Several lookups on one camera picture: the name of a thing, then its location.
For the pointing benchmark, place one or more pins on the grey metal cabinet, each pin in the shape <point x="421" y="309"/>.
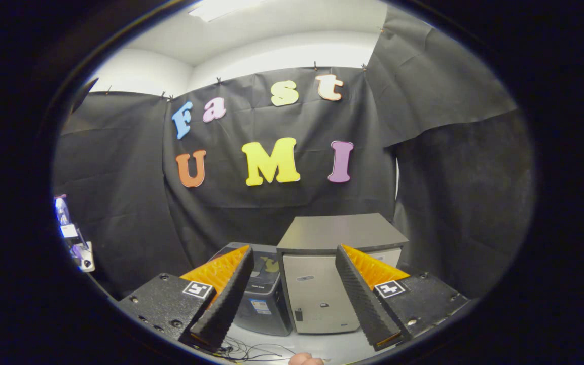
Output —
<point x="317" y="294"/>

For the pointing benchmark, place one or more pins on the black backdrop cloth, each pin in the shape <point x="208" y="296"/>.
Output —
<point x="251" y="213"/>

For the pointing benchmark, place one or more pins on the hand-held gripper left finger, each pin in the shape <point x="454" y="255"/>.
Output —
<point x="231" y="294"/>

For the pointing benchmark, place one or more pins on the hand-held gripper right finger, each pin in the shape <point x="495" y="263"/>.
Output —
<point x="360" y="294"/>

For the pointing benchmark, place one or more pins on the dark grey washing machine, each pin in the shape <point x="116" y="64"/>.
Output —
<point x="266" y="314"/>

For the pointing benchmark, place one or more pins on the white equipment clutter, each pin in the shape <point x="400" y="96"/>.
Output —
<point x="74" y="238"/>

